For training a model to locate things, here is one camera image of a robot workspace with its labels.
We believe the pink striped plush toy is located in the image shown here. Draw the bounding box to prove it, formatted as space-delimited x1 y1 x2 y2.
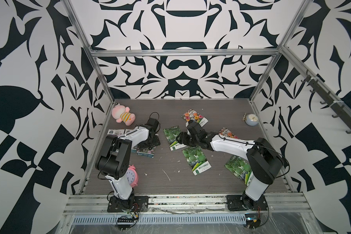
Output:
111 104 136 126

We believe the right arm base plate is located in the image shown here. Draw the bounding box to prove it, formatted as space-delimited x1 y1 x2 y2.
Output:
226 193 268 211

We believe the mixed colour flower seed packet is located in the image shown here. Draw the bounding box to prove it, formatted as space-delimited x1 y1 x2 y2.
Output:
181 109 208 127

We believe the green melon seed packet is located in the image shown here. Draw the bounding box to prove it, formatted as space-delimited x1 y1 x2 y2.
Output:
225 155 253 186
163 125 186 151
182 146 212 175

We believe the pink flower seed packet teal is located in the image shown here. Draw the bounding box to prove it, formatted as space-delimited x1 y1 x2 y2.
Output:
107 129 126 136

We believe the left circuit board with wires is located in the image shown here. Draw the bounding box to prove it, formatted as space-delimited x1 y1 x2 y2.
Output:
116 211 139 231

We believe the black wall hook rack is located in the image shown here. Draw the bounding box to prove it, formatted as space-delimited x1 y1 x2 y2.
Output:
302 69 351 135

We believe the small white round clock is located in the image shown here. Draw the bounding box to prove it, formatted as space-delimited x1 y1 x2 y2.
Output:
243 113 259 127

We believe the orange flower seed packet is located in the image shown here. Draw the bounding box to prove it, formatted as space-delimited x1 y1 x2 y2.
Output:
219 128 239 139

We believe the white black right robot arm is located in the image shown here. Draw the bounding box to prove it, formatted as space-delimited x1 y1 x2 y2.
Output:
176 121 285 202

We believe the right circuit board with wires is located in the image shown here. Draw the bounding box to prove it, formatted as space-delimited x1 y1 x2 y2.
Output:
245 213 261 230

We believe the circuit board with wires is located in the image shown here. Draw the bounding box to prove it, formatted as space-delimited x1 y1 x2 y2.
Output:
245 213 261 230
116 211 139 231

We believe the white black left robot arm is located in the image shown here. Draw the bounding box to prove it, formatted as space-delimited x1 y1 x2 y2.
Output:
95 118 160 200

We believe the pink flower seed packet white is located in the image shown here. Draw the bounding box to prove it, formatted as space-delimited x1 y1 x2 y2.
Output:
136 147 155 158

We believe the pink alarm clock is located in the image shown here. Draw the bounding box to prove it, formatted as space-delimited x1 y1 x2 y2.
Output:
126 165 138 188

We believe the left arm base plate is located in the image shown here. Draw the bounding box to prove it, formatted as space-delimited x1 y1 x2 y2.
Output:
107 195 149 213

